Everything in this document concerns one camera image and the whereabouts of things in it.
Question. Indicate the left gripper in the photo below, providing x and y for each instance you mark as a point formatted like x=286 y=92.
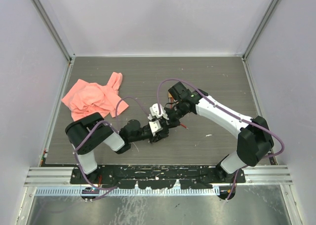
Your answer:
x=157 y=135

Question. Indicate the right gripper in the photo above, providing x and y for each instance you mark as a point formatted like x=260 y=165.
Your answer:
x=170 y=123

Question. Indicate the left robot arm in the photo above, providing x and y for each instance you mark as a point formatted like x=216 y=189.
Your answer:
x=91 y=131

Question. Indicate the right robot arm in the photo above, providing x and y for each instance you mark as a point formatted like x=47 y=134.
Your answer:
x=253 y=140

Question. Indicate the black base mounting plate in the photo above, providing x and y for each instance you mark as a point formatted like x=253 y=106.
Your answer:
x=161 y=176

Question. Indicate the pink cloth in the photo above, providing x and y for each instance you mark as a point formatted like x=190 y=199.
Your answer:
x=84 y=98

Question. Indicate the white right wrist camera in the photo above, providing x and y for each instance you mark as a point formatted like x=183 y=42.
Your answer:
x=157 y=112

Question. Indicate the slotted cable duct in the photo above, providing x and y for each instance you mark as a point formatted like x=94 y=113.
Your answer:
x=81 y=191

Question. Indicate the aluminium frame rail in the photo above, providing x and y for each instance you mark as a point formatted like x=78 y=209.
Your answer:
x=64 y=176

